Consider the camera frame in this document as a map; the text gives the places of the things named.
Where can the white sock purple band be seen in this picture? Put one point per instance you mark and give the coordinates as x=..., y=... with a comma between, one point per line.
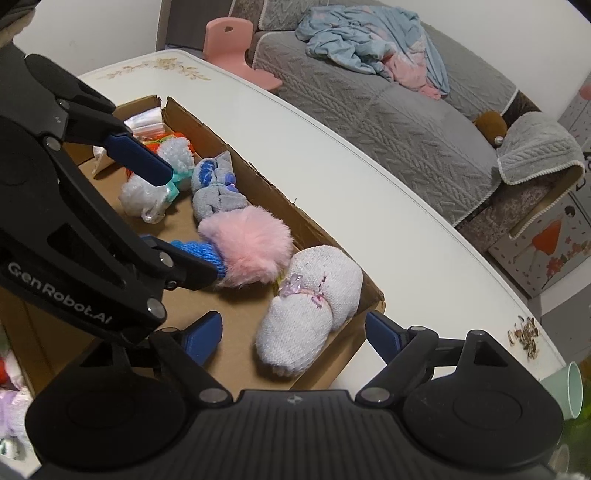
x=320, y=292

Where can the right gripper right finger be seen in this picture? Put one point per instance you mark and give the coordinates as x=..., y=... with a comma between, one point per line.
x=411, y=357

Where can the brown plush toy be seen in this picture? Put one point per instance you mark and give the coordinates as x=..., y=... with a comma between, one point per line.
x=493, y=127

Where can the grey blue sock bundle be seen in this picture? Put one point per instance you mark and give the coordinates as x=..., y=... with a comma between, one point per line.
x=213, y=187

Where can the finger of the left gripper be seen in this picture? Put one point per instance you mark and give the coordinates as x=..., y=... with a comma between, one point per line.
x=181, y=269
x=121, y=146

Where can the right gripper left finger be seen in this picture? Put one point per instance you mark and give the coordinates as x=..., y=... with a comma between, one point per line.
x=183, y=354

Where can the light blue blanket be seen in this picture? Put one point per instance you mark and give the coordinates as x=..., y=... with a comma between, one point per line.
x=376, y=40

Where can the grey sofa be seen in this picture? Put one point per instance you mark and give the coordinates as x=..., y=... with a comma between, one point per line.
x=431, y=145

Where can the pink plastic chair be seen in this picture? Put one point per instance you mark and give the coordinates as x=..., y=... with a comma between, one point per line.
x=226, y=42

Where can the mint green cup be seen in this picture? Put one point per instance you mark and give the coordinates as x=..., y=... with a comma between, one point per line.
x=566, y=387

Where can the brown cardboard box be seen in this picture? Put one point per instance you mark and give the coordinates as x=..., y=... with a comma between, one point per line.
x=167, y=213

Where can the floral folding screen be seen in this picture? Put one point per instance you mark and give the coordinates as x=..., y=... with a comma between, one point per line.
x=555, y=238

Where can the lilac bubble wrap bundle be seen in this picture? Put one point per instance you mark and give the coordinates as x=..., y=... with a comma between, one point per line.
x=13, y=408

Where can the white rolled cloth bundle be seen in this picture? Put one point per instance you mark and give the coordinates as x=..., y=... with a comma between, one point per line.
x=146, y=125

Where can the pink fluffy blue knit bundle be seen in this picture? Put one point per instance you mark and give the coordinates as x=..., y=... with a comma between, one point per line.
x=246, y=246

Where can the orange plastic bundle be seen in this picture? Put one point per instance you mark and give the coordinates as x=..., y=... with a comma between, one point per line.
x=4, y=376

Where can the orange bundle in box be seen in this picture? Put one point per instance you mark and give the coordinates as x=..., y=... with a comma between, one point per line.
x=175, y=149

